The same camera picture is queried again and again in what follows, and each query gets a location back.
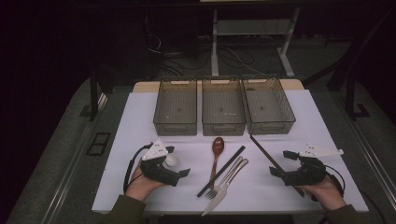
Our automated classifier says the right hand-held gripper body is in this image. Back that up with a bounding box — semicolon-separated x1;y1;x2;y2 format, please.
280;143;345;188

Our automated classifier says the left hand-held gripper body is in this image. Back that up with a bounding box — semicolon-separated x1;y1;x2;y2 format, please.
139;138;182;188

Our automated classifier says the white ceramic spoon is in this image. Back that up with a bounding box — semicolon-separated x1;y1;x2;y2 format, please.
163;154;181;168

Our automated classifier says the dark brown chopstick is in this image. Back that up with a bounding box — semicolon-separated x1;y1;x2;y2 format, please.
249;134;304;198
250;134;306;199

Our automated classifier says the metal table knife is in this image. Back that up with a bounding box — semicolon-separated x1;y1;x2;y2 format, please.
201;158;250;217

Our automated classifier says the transparent brown plastic bin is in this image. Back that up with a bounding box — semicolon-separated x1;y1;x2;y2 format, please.
201;77;247;137
242;77;297;135
152;78;198;137

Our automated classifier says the red-brown wooden spoon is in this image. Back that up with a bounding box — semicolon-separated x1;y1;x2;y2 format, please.
208;136;226;189

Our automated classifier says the metal fork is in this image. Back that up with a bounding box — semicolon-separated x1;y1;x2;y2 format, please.
205;156;245;201

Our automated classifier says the person's left hand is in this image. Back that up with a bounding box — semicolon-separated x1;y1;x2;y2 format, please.
124;160;166;203

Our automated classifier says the person's right hand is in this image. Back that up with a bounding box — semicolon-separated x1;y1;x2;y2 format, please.
297;174;347;213

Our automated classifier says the left hand-held gripper black cable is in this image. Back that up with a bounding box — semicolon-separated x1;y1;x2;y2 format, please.
122;142;154;195

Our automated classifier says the hand-held gripper black cable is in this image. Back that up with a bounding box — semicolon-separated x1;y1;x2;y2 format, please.
122;142;154;195
325;163;347;198

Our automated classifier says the right hand-held gripper black cable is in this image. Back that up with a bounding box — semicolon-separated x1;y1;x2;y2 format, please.
325;163;347;198

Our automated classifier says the metal floor rail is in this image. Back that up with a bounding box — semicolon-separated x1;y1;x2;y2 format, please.
40;92;109;224
337;105;396;202

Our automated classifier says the tangle of floor cables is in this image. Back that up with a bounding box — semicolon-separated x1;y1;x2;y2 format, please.
144;15;269;77

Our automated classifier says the white metal desk frame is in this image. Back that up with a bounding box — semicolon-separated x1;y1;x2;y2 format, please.
210;7;302;78

